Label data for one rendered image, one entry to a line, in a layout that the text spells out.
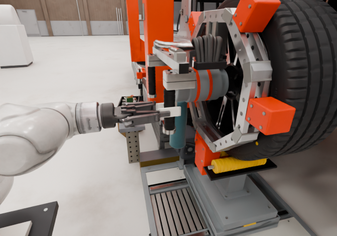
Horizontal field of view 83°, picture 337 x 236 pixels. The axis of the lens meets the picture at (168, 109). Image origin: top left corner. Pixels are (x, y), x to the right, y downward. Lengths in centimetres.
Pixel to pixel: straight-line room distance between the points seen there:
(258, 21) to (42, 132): 58
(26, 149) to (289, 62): 61
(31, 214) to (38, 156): 75
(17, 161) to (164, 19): 102
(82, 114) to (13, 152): 21
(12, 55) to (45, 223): 573
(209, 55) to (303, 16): 28
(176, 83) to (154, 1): 73
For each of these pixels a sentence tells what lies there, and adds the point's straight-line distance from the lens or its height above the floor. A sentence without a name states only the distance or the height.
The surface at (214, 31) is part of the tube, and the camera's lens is 74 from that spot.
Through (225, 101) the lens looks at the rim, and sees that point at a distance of 90.
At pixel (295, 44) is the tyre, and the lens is 61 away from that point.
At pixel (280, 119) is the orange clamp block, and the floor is 86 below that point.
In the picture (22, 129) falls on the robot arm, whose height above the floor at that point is 92.
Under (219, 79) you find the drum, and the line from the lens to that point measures 76.
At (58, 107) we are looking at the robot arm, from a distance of 55.
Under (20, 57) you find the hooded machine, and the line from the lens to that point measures 648.
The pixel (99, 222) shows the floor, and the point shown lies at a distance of 138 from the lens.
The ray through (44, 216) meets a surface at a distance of 111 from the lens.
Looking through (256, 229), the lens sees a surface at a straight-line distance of 122.
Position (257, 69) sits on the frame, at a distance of 57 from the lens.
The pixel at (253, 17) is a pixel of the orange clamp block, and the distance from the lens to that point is 60.
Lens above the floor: 108
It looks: 24 degrees down
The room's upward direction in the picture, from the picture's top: straight up
